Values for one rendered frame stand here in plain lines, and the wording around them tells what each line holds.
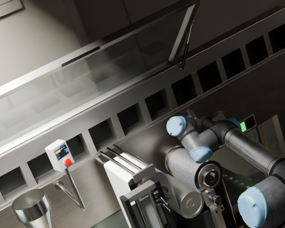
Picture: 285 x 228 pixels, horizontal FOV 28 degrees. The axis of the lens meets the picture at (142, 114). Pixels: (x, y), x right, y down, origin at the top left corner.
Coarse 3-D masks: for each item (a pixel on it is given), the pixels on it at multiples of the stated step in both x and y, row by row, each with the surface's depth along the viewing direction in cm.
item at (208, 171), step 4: (204, 172) 244; (208, 172) 243; (216, 172) 245; (204, 176) 243; (208, 176) 244; (212, 176) 245; (216, 176) 246; (204, 180) 244; (208, 180) 244; (212, 180) 246; (216, 180) 246; (208, 184) 245; (212, 184) 246
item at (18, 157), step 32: (256, 32) 284; (192, 64) 270; (224, 64) 288; (256, 64) 288; (128, 96) 258; (160, 96) 275; (192, 96) 278; (64, 128) 247; (96, 128) 262; (128, 128) 269; (0, 160) 236; (32, 160) 251; (0, 192) 247
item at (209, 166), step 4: (172, 152) 266; (212, 164) 246; (204, 168) 244; (208, 168) 245; (212, 168) 246; (216, 168) 247; (200, 172) 244; (200, 176) 244; (200, 180) 244; (200, 184) 245; (216, 184) 249; (204, 188) 246
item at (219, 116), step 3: (219, 111) 232; (222, 111) 233; (216, 114) 230; (219, 114) 231; (222, 114) 231; (213, 117) 229; (216, 117) 230; (219, 117) 230; (222, 117) 230; (213, 120) 228; (216, 120) 229; (219, 120) 229; (222, 120) 229
